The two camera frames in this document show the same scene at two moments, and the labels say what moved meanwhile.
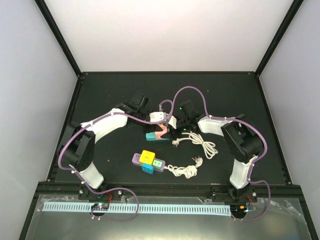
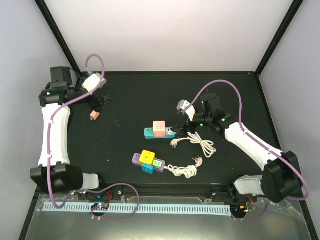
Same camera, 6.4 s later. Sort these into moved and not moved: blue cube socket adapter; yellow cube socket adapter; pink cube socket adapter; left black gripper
Moved: left black gripper
Not moved: pink cube socket adapter; yellow cube socket adapter; blue cube socket adapter
